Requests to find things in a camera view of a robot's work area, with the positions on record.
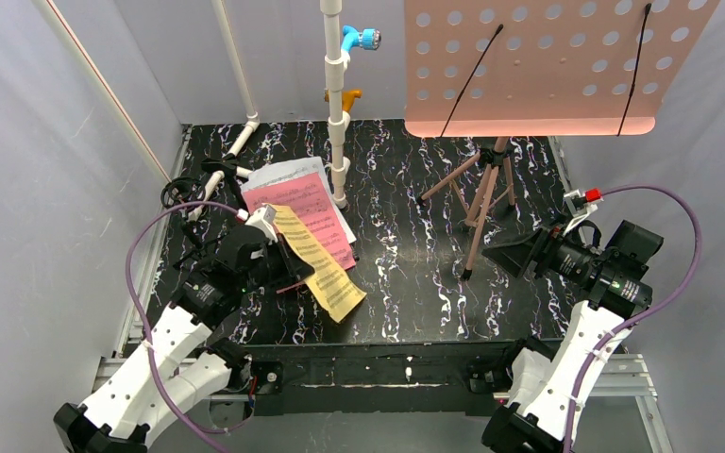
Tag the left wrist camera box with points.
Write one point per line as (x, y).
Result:
(262, 219)

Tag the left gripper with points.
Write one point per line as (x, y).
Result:
(276, 262)

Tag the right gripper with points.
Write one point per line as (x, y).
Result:
(542, 251)

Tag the white PVC pipe frame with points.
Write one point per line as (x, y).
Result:
(54, 17)

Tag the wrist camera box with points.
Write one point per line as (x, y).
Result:
(262, 219)
(583, 204)

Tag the white sheet music page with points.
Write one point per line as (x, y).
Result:
(287, 172)

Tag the blue clip on pipe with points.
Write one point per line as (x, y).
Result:
(366, 39)

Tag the pink sheet music page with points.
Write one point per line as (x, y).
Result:
(338, 248)

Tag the yellow sheet music page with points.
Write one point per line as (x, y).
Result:
(330, 284)

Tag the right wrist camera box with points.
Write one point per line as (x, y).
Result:
(583, 204)

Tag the pink music stand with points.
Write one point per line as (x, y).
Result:
(544, 68)

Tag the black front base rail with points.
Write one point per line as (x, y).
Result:
(468, 377)

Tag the orange clip on pipe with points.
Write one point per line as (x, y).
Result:
(348, 99)

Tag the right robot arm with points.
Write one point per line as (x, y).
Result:
(549, 387)

